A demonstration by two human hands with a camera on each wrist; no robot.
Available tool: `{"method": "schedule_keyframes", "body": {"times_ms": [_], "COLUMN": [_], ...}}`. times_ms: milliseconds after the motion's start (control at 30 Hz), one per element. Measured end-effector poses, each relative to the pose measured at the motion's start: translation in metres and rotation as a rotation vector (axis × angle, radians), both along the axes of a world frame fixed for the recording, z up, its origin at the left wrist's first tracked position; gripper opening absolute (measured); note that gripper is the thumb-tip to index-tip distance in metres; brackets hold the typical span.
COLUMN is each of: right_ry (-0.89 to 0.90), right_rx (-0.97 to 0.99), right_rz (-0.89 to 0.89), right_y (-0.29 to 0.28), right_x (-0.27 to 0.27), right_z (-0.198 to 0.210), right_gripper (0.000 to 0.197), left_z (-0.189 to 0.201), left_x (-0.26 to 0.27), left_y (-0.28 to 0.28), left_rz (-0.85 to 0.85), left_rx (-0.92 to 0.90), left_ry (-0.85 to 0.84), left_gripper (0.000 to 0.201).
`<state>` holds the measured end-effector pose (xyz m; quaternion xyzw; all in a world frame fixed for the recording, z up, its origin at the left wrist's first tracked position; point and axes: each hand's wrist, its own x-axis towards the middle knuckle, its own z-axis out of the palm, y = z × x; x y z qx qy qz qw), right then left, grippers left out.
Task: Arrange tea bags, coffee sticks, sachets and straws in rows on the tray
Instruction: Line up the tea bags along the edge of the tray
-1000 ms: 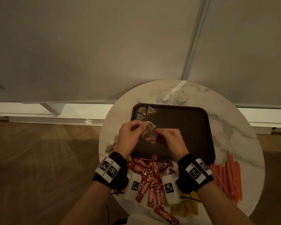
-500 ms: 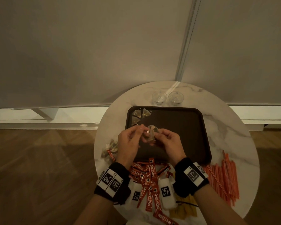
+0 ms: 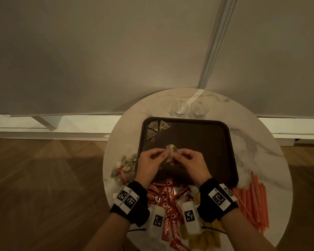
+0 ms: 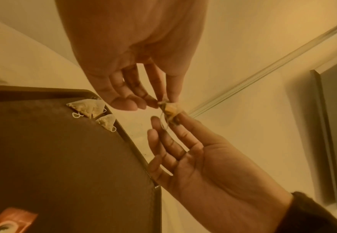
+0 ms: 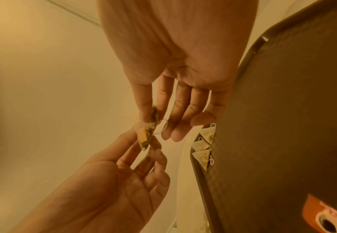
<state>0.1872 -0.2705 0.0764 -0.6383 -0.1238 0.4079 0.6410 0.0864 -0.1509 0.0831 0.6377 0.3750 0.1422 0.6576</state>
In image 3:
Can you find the black wristband with markers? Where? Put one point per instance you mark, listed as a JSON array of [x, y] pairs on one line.
[[132, 206], [214, 201]]

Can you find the perforated metal wall rail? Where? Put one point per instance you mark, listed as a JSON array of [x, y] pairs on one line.
[[217, 41]]

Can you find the pile of red Nescafe sachets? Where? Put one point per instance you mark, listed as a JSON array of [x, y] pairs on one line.
[[170, 196]]

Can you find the black right wristband with markers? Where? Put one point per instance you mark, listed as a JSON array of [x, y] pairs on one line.
[[214, 201]]

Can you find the pile of tea bags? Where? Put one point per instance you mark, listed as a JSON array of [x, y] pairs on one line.
[[127, 164]]

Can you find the pile of yellow sachets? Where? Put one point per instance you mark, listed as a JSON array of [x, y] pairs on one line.
[[206, 239]]

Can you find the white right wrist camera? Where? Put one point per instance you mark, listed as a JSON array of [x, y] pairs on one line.
[[191, 218]]

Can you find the person's right hand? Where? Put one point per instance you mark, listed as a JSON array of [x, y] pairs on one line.
[[195, 167]]

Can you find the pile of orange stick packets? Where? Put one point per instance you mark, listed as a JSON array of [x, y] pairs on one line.
[[253, 203]]

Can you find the person's right forearm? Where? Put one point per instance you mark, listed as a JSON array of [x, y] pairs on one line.
[[246, 232]]

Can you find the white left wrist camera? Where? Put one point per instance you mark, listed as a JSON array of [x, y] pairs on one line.
[[157, 222]]

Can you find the person's left hand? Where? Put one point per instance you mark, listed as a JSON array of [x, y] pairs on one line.
[[147, 167]]

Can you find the clear glass cup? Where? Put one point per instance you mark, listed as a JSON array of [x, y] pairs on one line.
[[180, 107], [199, 109]]

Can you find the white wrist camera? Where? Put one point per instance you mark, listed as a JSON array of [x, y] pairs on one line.
[[157, 222], [191, 218]]

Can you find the dark brown tray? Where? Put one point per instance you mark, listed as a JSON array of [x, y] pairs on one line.
[[204, 143]]

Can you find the round white marble table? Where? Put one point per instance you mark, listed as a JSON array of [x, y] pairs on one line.
[[68, 126]]

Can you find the person's left forearm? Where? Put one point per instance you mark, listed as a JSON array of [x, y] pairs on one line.
[[107, 235]]

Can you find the black left wristband with markers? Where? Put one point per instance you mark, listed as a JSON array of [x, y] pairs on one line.
[[132, 206]]

